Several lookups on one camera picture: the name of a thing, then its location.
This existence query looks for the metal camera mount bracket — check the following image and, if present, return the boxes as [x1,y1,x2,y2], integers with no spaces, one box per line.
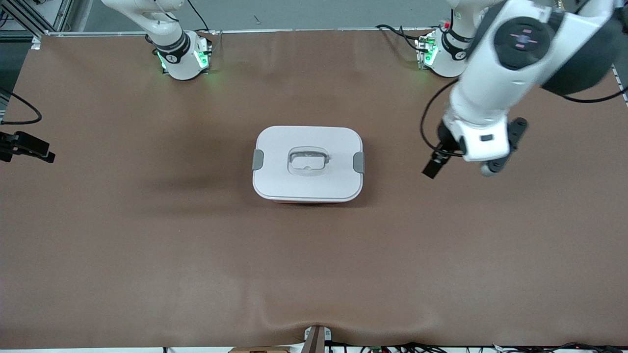
[303,325,332,353]

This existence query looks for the black left base cable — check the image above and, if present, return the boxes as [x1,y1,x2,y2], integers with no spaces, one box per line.
[375,23,430,53]

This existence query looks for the black base cable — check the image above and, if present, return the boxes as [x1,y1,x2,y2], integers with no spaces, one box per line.
[375,23,430,53]
[185,0,209,33]

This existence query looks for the aluminium table edge rail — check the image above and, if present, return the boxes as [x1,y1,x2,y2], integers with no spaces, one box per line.
[45,26,454,38]

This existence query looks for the brown table mat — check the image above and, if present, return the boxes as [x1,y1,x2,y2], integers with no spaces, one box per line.
[0,27,628,350]

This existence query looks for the white box lid grey latches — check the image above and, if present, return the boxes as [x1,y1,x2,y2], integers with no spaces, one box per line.
[252,126,365,203]

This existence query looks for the black right base cable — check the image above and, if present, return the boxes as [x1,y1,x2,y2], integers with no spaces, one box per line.
[185,0,209,33]

